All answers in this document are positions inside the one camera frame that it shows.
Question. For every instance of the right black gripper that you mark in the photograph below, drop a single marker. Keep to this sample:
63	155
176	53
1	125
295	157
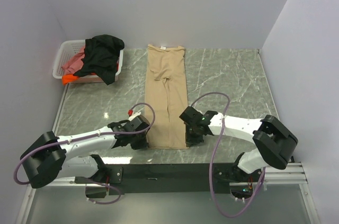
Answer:
190	141

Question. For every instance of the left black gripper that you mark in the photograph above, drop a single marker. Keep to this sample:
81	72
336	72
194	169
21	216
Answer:
143	144

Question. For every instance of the beige t-shirt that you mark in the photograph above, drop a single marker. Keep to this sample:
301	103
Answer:
166	92

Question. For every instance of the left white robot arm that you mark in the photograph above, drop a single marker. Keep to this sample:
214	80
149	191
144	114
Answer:
51	157

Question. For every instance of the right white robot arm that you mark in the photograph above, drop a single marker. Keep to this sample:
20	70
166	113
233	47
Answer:
274	143

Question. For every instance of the black base beam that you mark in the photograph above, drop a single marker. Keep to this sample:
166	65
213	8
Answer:
223	174

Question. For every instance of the black t-shirt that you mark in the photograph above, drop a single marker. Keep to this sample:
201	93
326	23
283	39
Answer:
102	53

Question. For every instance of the orange t-shirt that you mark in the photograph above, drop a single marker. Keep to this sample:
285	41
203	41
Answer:
69	78

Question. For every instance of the pink t-shirt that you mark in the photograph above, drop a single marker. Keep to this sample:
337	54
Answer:
75	63

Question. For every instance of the white plastic basket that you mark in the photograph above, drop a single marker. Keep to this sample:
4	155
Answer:
67	50

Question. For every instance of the aluminium rail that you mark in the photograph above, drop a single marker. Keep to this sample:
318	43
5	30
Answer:
286	173

